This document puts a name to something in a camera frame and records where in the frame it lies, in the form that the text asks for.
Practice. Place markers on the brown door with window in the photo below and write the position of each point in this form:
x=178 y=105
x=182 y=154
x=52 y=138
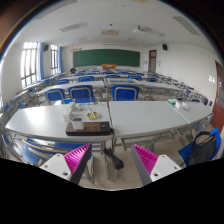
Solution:
x=152 y=61

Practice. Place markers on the blue curtain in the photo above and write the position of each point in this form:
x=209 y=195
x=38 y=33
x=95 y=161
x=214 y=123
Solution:
x=41 y=61
x=60 y=60

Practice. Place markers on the tall window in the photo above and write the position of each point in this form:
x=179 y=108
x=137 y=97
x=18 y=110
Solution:
x=54 y=60
x=29 y=63

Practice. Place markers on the white ceiling projector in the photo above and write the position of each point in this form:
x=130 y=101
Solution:
x=138 y=30

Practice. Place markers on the green and white box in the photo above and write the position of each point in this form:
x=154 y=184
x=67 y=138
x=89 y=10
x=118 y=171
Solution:
x=171 y=101

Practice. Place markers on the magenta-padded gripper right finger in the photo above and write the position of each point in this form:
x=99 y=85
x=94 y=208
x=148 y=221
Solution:
x=163 y=165

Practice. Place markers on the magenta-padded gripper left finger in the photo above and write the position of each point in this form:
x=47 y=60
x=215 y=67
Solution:
x=58 y=165

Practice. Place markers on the ceiling light panels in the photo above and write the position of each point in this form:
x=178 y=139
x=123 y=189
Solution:
x=74 y=26

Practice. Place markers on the black wall speaker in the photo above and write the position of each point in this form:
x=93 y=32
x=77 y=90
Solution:
x=46 y=47
x=164 y=47

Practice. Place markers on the shallow grey tray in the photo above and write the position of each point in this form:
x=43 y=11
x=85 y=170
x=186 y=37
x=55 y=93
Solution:
x=120 y=80

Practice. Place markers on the orange lectern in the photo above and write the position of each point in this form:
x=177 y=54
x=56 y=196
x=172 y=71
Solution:
x=109 y=66

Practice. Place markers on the blue classroom chairs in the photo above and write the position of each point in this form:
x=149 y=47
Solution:
x=125 y=94

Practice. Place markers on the plain brown door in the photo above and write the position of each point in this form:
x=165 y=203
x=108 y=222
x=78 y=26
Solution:
x=219 y=100

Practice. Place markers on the small white box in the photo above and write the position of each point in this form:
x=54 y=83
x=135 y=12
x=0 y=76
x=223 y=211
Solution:
x=72 y=107
x=67 y=116

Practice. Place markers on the blue chair holding bag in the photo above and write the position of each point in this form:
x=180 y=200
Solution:
x=184 y=155

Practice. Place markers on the colourful paper cards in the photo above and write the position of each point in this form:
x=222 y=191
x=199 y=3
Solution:
x=91 y=104

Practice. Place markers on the green chalkboard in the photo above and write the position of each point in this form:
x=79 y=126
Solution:
x=106 y=58

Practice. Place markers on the rows of grey desks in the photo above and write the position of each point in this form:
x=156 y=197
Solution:
x=156 y=86

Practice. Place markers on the ceiling air conditioner unit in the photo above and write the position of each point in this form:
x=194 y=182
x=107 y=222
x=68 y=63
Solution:
x=110 y=32

